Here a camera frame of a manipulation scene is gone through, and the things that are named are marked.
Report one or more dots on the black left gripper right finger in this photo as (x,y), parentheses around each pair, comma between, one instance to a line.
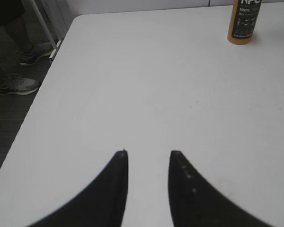
(194,202)

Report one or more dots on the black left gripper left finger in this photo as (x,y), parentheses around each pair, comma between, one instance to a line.
(101,204)

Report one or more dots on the NFC orange juice bottle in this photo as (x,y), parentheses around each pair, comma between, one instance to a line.
(243,19)

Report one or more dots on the grey sneaker near table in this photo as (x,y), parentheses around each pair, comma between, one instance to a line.
(18,85)

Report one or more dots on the grey sneaker farther back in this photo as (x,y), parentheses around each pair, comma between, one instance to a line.
(39,51)

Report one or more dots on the grey metal frame leg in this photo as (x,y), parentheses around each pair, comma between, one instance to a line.
(55,18)

